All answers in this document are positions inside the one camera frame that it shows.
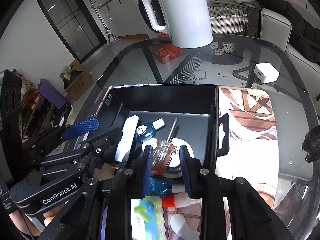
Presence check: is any red cap white tube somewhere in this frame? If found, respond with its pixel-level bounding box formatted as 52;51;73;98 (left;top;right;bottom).
162;192;202;209

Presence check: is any grey round usb socket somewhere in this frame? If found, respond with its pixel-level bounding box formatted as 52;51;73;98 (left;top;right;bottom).
141;138;194;179

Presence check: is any pale green plastic case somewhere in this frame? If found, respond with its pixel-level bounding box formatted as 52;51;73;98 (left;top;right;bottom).
131;196;167;240

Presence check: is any amber handle screwdriver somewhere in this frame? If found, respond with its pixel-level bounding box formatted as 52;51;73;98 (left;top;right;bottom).
151;118;178;176

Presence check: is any blue bottle with face label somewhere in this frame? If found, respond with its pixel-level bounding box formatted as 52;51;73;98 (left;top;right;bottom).
136;118;165;142

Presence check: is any person's left hand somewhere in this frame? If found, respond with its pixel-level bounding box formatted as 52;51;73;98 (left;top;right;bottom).
9;204;64;237

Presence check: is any wooden shoe rack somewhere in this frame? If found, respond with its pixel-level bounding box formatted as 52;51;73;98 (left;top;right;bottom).
12;69;55;142

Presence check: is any purple bag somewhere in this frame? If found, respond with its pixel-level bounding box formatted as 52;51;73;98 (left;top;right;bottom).
38;79;67;109

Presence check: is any cardboard box on floor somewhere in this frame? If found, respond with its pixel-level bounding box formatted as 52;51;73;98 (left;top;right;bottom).
60;59;93;101

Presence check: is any black cardboard box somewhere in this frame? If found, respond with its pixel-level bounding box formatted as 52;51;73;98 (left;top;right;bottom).
88;84;229;172

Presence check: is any black data acquisition device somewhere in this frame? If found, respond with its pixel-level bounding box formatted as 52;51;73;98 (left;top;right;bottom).
1;69;22;189

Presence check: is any mop by counter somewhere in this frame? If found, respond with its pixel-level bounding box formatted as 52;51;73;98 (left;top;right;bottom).
89;0;120;47

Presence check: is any red bag under table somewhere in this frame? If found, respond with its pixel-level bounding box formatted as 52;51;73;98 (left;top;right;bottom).
152;43;184;64

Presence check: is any cola bottle red label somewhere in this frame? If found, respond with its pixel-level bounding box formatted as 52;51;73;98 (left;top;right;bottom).
302;125;320;163

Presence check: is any black framed glass door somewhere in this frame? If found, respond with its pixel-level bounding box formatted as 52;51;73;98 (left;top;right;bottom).
37;0;106;62

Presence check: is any white charger cube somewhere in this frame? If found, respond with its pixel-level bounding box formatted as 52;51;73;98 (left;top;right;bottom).
254;62;279;84

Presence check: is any white wicker basket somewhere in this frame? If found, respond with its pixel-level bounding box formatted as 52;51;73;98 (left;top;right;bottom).
208;7;248;34

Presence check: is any white electric kettle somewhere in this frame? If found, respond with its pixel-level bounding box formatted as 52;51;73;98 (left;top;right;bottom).
142;0;213;49

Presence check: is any white sofa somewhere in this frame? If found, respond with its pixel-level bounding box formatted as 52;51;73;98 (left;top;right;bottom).
260;8;319;85

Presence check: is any black jacket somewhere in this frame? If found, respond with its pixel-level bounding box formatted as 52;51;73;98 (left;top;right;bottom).
256;0;320;64

